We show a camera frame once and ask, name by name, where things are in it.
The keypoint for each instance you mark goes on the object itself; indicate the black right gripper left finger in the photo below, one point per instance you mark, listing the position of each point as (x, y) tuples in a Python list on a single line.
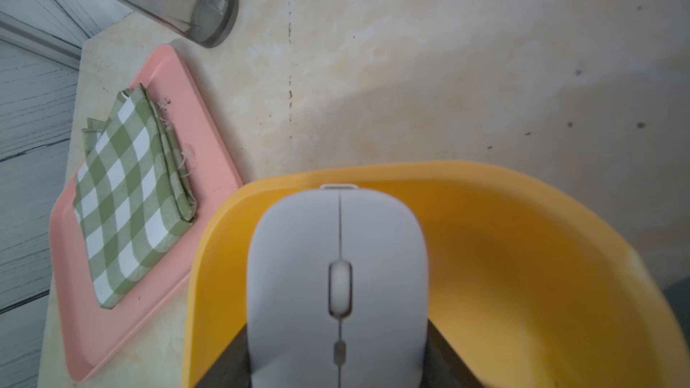
[(232, 369)]

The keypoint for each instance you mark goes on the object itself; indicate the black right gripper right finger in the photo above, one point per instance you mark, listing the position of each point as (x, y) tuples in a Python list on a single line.
[(442, 366)]

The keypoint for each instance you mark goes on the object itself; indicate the white mouse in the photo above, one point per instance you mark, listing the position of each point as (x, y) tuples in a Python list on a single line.
[(337, 292)]

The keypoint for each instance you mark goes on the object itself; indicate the yellow plastic storage box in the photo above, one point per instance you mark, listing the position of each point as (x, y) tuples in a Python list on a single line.
[(529, 287)]

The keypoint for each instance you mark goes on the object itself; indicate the teal plastic storage box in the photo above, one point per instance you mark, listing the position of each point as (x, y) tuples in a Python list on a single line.
[(678, 297)]

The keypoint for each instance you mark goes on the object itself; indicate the green checked cloth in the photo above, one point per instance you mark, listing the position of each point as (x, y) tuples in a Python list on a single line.
[(133, 198)]

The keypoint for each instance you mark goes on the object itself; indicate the aluminium frame post left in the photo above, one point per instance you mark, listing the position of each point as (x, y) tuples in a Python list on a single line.
[(39, 43)]

